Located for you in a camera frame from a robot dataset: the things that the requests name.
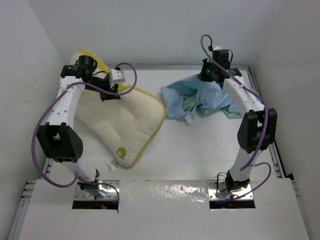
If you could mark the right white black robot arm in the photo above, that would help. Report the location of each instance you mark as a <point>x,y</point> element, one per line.
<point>258,127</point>

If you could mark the metal base plate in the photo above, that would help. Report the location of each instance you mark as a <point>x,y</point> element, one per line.
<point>217,191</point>
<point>105,191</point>

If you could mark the green and blue satin pillowcase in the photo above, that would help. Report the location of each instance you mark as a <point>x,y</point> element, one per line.
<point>183,98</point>

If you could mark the cream pillow with yellow edge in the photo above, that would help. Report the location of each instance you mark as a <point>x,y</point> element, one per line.
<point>126,125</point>

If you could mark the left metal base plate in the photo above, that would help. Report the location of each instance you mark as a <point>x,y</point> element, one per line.
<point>105,191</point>

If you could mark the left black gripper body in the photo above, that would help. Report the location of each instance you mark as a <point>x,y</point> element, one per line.
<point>104,83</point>

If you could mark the white front cover board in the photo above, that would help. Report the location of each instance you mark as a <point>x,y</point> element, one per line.
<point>164,210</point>

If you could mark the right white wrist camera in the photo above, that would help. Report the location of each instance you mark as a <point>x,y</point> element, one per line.
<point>215,48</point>

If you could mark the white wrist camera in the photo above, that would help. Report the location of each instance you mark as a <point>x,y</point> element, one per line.
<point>116,77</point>
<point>215,48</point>

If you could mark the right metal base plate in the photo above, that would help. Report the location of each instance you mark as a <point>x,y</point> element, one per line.
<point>217,191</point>

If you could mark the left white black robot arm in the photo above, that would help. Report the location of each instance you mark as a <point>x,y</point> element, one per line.
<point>54,130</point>

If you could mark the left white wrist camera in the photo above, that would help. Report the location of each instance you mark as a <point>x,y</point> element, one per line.
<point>116,77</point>

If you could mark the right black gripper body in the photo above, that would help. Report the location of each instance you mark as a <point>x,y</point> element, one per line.
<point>206,72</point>

